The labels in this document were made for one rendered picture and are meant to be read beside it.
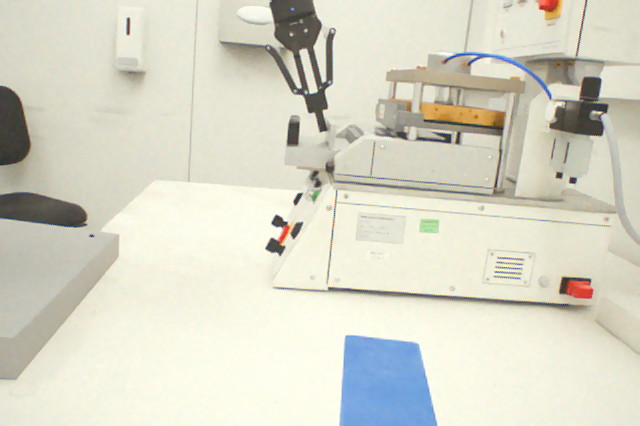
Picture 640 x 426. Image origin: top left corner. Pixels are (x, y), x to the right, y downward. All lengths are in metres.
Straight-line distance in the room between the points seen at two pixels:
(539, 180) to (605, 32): 0.24
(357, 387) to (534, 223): 0.42
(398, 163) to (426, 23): 1.76
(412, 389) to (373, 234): 0.29
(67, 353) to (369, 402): 0.35
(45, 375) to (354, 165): 0.49
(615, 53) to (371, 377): 0.60
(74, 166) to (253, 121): 0.83
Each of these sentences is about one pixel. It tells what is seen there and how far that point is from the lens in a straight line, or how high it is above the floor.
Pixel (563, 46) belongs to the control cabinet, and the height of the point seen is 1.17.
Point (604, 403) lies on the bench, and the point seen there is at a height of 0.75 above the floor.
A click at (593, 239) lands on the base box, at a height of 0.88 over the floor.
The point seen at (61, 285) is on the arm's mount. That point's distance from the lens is 0.76.
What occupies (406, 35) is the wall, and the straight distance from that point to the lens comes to 2.53.
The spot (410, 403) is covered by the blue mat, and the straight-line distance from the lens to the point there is 0.62.
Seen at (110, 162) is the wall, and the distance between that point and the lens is 2.58.
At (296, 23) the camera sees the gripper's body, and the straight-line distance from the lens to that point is 0.97.
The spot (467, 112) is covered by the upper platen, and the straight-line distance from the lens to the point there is 0.91.
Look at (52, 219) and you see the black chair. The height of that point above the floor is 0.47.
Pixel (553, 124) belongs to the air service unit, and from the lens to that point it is 0.86.
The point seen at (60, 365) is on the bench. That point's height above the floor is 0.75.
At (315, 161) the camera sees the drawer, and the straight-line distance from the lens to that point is 0.87.
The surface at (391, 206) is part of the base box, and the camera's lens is 0.84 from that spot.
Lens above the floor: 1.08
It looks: 13 degrees down
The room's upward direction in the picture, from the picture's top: 6 degrees clockwise
